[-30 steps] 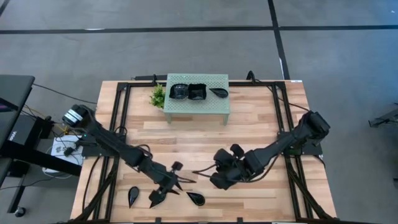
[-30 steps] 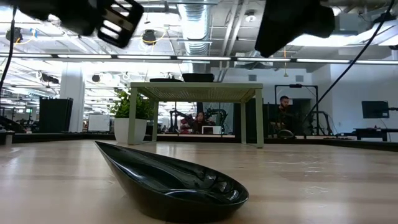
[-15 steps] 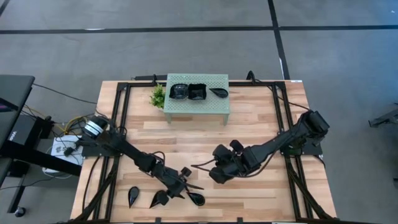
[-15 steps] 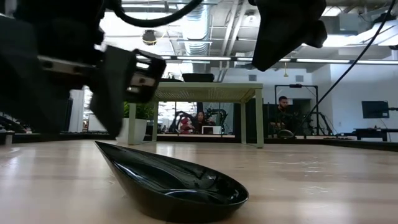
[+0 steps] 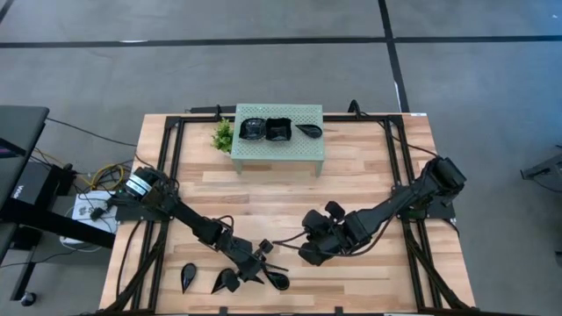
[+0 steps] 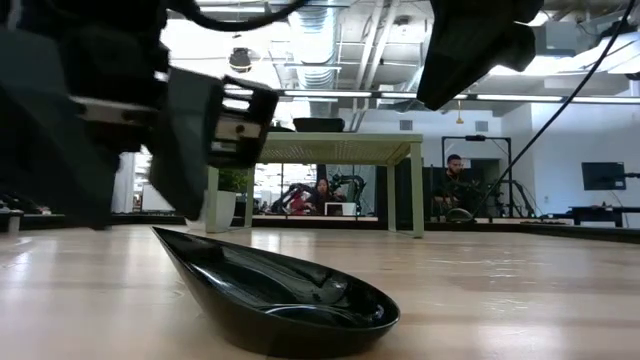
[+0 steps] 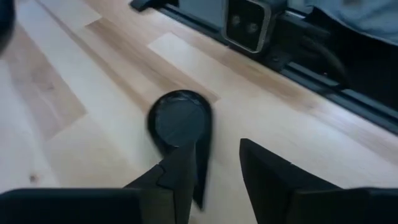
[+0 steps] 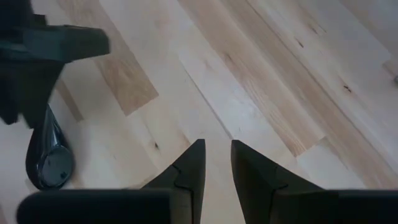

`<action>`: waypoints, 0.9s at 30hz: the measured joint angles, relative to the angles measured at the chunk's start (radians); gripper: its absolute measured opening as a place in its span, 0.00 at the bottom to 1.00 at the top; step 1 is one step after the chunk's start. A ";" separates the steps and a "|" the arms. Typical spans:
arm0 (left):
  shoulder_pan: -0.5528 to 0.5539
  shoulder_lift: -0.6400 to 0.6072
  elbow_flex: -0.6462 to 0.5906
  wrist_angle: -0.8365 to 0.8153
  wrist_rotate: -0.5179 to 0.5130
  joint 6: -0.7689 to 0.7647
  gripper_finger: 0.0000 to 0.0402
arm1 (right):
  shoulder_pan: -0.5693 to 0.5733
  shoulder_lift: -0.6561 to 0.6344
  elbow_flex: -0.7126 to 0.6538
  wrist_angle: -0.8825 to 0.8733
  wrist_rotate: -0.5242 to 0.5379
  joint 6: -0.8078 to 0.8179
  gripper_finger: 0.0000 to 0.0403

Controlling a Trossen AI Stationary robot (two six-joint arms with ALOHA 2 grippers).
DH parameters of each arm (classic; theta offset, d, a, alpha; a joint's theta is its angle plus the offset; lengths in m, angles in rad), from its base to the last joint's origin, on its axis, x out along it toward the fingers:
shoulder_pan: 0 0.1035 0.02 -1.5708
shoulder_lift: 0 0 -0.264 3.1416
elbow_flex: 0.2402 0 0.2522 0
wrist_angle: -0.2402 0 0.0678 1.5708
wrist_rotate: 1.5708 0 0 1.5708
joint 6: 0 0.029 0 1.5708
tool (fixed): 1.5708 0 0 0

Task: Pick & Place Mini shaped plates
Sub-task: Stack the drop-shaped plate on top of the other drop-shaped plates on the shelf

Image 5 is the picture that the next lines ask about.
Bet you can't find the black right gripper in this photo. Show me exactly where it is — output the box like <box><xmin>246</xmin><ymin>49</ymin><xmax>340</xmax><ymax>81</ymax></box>
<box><xmin>298</xmin><ymin>200</ymin><xmax>372</xmax><ymax>267</ymax></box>

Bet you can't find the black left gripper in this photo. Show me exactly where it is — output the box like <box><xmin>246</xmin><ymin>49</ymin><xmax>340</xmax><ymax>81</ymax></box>
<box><xmin>214</xmin><ymin>226</ymin><xmax>290</xmax><ymax>293</ymax></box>

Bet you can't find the black teardrop mini plate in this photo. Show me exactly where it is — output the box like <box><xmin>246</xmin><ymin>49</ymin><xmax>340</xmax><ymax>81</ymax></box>
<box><xmin>294</xmin><ymin>124</ymin><xmax>324</xmax><ymax>140</ymax></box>
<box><xmin>210</xmin><ymin>268</ymin><xmax>236</xmax><ymax>295</ymax></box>
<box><xmin>264</xmin><ymin>270</ymin><xmax>292</xmax><ymax>292</ymax></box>
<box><xmin>180</xmin><ymin>262</ymin><xmax>198</xmax><ymax>295</ymax></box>

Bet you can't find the black square mini plate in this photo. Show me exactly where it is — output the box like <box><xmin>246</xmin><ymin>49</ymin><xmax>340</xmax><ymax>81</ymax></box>
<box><xmin>264</xmin><ymin>117</ymin><xmax>293</xmax><ymax>142</ymax></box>

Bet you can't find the black round mini plate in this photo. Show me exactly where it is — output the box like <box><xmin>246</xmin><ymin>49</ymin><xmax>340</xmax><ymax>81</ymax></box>
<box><xmin>238</xmin><ymin>117</ymin><xmax>268</xmax><ymax>141</ymax></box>

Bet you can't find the green perforated mini table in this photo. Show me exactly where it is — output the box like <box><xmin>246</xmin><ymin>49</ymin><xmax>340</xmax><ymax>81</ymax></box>
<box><xmin>229</xmin><ymin>103</ymin><xmax>326</xmax><ymax>177</ymax></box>

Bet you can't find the green plant in white pot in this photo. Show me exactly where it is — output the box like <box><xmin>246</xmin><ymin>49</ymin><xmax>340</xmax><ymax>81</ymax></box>
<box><xmin>210</xmin><ymin>117</ymin><xmax>234</xmax><ymax>154</ymax></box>

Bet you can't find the white power box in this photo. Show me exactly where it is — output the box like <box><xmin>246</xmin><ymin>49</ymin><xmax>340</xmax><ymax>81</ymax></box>
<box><xmin>61</xmin><ymin>190</ymin><xmax>119</xmax><ymax>247</ymax></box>

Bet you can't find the black computer box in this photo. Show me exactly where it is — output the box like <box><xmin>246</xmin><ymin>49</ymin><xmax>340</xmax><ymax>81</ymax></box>
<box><xmin>8</xmin><ymin>161</ymin><xmax>76</xmax><ymax>207</ymax></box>

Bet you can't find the black desk top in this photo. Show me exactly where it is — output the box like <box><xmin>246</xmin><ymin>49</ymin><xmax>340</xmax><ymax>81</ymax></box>
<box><xmin>0</xmin><ymin>104</ymin><xmax>50</xmax><ymax>212</ymax></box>

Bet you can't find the dark cable on table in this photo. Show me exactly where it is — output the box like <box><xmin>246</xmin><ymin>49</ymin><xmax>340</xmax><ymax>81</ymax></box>
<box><xmin>350</xmin><ymin>99</ymin><xmax>440</xmax><ymax>158</ymax></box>

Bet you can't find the black metal table frame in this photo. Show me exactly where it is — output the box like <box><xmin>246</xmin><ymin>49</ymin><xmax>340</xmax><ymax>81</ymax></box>
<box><xmin>103</xmin><ymin>104</ymin><xmax>478</xmax><ymax>316</ymax></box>

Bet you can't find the black desk leg frame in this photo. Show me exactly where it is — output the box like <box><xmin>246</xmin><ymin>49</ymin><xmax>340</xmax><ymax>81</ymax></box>
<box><xmin>0</xmin><ymin>204</ymin><xmax>118</xmax><ymax>308</ymax></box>

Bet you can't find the thin black floor cable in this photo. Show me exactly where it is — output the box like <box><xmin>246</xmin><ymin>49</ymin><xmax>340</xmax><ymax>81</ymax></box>
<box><xmin>46</xmin><ymin>116</ymin><xmax>138</xmax><ymax>147</ymax></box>

